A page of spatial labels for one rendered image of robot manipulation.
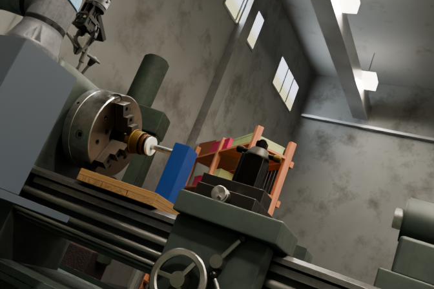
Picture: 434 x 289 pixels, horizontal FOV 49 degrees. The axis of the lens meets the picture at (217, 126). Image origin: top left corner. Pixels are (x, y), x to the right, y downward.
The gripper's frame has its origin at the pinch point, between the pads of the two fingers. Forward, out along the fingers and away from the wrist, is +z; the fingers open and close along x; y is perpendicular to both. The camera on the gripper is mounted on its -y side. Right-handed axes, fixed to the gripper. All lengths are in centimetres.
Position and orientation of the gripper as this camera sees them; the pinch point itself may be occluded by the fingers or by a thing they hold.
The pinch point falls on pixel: (77, 52)
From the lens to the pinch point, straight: 196.1
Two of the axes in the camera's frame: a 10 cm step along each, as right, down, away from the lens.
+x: 8.8, 2.2, -4.2
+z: -3.6, 8.9, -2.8
